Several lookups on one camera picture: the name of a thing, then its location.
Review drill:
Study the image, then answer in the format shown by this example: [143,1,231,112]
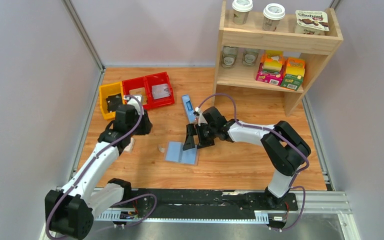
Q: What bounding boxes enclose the pink leather card holder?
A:
[157,141,199,166]

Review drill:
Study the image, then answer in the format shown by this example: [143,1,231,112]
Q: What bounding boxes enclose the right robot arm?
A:
[182,106,312,200]

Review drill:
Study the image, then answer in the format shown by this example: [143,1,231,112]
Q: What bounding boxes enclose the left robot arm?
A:
[44,96,153,240]

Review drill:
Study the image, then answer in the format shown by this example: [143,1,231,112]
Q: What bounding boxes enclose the silver cards in bin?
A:
[151,83,172,100]

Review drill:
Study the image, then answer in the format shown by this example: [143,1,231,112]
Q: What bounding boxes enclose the blue toothpaste box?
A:
[181,94,196,124]

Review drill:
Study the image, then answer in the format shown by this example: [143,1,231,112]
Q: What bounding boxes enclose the yellow plastic bin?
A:
[98,82,124,120]

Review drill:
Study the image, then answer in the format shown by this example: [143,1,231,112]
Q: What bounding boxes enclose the red plastic bin left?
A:
[121,76,152,110]

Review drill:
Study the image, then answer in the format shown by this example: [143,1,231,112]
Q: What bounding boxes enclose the red plastic bin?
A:
[144,71,175,110]
[121,76,152,110]

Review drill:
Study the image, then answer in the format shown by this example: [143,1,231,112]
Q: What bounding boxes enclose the red plastic bin right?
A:
[144,71,175,110]

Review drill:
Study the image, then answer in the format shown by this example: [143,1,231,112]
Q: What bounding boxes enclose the left glass jar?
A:
[221,45,239,69]

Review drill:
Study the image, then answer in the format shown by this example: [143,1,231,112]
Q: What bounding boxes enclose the glass jar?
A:
[221,45,239,69]
[242,48,260,67]

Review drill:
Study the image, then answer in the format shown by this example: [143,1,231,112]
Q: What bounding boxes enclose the wooden shelf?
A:
[213,0,344,116]

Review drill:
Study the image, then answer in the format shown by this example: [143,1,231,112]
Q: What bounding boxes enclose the right glass jar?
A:
[242,48,260,67]

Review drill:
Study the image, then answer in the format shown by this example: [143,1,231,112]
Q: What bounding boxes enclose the pink snack box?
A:
[255,50,286,86]

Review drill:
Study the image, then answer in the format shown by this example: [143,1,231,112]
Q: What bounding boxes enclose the green snack box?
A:
[280,57,306,91]

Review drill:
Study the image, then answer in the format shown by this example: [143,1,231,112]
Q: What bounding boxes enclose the left paper coffee cup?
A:
[232,0,253,25]

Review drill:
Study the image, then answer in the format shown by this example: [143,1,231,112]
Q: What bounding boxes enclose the paper coffee cup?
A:
[232,0,253,25]
[262,3,286,32]

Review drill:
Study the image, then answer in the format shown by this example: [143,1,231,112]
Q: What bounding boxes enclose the right paper coffee cup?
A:
[262,3,286,32]

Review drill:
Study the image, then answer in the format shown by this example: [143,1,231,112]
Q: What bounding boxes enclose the Chobani yogurt cup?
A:
[294,10,330,35]

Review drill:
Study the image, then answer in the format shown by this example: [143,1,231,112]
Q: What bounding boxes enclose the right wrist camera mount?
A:
[193,107,207,126]

